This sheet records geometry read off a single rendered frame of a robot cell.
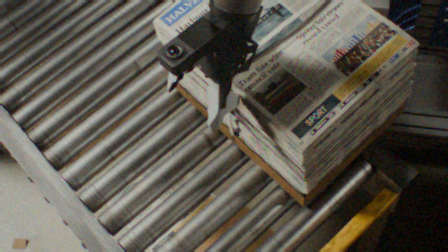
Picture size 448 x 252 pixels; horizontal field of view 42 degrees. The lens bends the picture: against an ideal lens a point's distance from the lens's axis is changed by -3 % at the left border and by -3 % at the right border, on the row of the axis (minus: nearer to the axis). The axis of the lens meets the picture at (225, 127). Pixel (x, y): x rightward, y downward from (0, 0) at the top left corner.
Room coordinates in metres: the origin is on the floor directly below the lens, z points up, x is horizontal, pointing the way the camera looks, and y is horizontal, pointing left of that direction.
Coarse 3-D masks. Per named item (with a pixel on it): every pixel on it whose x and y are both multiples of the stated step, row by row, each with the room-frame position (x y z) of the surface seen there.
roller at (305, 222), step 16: (336, 176) 0.47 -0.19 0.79; (352, 176) 0.46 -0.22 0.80; (368, 176) 0.46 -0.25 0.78; (320, 192) 0.44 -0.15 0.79; (336, 192) 0.43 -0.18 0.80; (352, 192) 0.43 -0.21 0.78; (304, 208) 0.41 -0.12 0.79; (320, 208) 0.41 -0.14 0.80; (336, 208) 0.41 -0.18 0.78; (288, 224) 0.39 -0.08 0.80; (304, 224) 0.38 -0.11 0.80; (320, 224) 0.38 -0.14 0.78; (272, 240) 0.36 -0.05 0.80; (288, 240) 0.36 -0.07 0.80; (304, 240) 0.36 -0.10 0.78
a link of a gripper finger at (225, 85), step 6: (222, 66) 0.53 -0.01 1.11; (228, 66) 0.53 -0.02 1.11; (222, 72) 0.53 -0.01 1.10; (228, 72) 0.53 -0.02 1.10; (216, 78) 0.53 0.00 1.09; (222, 78) 0.52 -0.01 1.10; (228, 78) 0.52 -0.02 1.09; (222, 84) 0.52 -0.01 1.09; (228, 84) 0.52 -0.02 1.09; (222, 90) 0.51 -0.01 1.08; (228, 90) 0.51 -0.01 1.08; (222, 96) 0.51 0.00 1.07; (222, 102) 0.50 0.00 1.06; (222, 108) 0.50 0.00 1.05
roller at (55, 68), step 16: (144, 0) 1.00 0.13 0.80; (160, 0) 1.00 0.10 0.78; (112, 16) 0.96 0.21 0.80; (128, 16) 0.96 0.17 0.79; (96, 32) 0.92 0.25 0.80; (112, 32) 0.93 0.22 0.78; (64, 48) 0.90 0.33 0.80; (80, 48) 0.89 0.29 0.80; (96, 48) 0.90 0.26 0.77; (48, 64) 0.86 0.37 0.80; (64, 64) 0.86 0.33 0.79; (32, 80) 0.82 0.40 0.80; (48, 80) 0.83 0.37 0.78; (0, 96) 0.80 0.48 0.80; (16, 96) 0.79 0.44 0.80; (32, 96) 0.80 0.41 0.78
